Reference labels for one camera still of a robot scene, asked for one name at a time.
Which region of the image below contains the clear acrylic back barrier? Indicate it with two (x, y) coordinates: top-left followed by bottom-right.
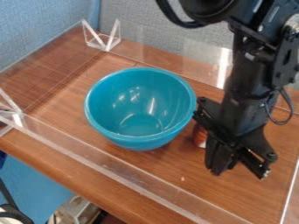
(98, 30), (299, 115)

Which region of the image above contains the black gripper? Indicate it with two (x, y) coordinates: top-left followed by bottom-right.
(192, 94), (278, 179)

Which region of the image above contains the toy mushroom brown cap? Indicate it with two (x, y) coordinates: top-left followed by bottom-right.
(192, 123), (208, 148)

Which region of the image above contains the clear acrylic front barrier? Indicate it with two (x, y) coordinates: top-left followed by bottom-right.
(0, 113), (251, 224)

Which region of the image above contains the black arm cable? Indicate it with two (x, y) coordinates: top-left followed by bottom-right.
(264, 86), (295, 126)

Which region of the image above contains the blue plastic bowl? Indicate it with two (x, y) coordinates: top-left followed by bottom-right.
(84, 67), (196, 151)

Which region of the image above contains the clear acrylic left bracket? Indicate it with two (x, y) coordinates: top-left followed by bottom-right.
(0, 88), (24, 137)

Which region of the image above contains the clear acrylic corner bracket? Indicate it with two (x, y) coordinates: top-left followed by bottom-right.
(81, 19), (122, 52)

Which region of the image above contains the clear acrylic barrier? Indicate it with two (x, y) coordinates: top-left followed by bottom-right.
(0, 113), (251, 224)
(98, 30), (299, 115)

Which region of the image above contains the black stand leg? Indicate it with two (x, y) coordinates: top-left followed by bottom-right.
(0, 179), (33, 224)

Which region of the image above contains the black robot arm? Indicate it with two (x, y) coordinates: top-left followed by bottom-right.
(155, 0), (299, 179)

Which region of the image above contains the white object under table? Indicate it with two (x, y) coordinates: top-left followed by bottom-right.
(48, 195), (102, 224)

